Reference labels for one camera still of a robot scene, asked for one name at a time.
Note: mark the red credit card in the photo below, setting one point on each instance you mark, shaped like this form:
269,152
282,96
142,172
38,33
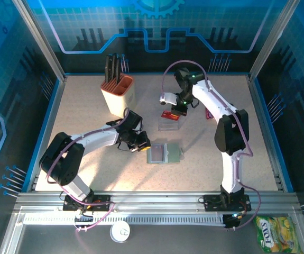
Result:
166,115

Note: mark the beige knife block orange top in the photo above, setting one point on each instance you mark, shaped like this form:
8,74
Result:
120,103

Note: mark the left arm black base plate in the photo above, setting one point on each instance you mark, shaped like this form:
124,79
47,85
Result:
101,205

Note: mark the black controller box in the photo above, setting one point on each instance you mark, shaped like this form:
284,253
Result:
233,221

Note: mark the green leather card holder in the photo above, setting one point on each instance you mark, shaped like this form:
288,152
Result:
173,154

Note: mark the aluminium side rail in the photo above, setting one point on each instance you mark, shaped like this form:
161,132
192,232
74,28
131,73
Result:
51,124
263,124

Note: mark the aluminium mounting rail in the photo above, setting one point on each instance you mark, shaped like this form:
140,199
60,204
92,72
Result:
154,199

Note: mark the aluminium frame post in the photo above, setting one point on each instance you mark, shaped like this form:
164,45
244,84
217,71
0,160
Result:
39,39
273,39

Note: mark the white round lid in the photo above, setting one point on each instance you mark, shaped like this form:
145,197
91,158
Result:
120,232

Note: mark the purple candy bag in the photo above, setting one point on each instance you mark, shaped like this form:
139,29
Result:
208,114

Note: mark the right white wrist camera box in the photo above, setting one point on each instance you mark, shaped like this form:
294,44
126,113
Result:
170,98

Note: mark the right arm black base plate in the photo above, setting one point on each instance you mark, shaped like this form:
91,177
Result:
212,203

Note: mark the yellow green candy bag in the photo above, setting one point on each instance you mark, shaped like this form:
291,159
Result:
276,234

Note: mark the clear acrylic card stand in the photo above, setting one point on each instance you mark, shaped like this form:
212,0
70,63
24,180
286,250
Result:
169,125

